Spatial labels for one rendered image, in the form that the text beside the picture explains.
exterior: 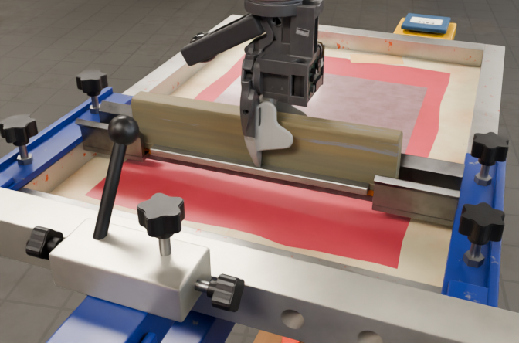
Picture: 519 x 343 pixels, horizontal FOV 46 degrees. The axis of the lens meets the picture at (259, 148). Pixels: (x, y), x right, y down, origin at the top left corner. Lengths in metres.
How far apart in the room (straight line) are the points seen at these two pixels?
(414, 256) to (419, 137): 0.30
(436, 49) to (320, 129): 0.59
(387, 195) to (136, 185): 0.33
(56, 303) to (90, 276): 1.60
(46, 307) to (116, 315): 1.61
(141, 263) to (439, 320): 0.25
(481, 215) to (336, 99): 0.51
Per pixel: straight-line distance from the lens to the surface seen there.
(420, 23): 1.46
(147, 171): 0.87
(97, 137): 0.88
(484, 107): 1.02
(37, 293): 2.19
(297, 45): 0.70
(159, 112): 0.82
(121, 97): 0.99
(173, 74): 1.10
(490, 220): 0.63
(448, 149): 0.96
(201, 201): 0.80
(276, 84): 0.71
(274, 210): 0.78
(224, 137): 0.79
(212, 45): 0.73
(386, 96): 1.11
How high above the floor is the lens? 1.41
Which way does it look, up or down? 29 degrees down
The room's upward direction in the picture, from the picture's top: straight up
